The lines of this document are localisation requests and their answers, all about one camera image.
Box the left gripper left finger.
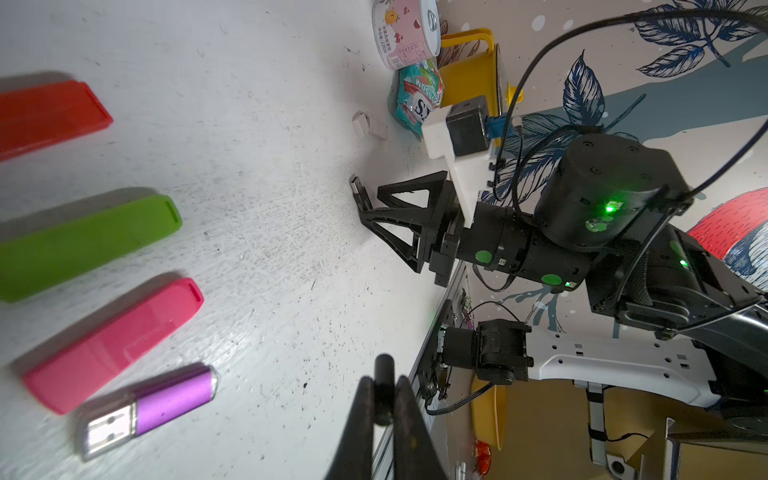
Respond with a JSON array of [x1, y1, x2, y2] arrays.
[[326, 376, 375, 480]]

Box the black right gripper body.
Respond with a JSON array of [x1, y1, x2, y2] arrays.
[[422, 179, 467, 287]]

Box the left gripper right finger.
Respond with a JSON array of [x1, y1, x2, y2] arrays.
[[393, 376, 447, 480]]

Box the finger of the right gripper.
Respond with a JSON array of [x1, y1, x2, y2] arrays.
[[353, 170, 451, 226], [360, 209, 446, 273]]

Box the black usb drive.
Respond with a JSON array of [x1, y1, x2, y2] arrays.
[[349, 174, 364, 210]]

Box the black usb cap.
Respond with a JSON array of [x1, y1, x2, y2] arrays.
[[373, 354, 396, 427]]

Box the clear usb cap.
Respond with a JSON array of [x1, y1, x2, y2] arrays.
[[352, 111, 388, 141]]

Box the purple usb drive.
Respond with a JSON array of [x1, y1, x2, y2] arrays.
[[78, 364, 219, 462]]

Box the pink usb drive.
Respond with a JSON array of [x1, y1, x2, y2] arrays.
[[22, 278, 204, 415]]

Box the green usb drive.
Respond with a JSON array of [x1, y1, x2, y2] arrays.
[[1, 195, 183, 303]]

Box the red usb drive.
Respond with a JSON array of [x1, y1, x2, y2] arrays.
[[1, 80, 113, 161]]

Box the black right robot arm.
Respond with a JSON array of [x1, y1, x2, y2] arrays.
[[350, 127, 767, 435]]

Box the green candy packet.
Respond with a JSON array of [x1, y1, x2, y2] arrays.
[[393, 58, 444, 137]]

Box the yellow toy pot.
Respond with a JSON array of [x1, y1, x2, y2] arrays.
[[438, 28, 516, 116]]

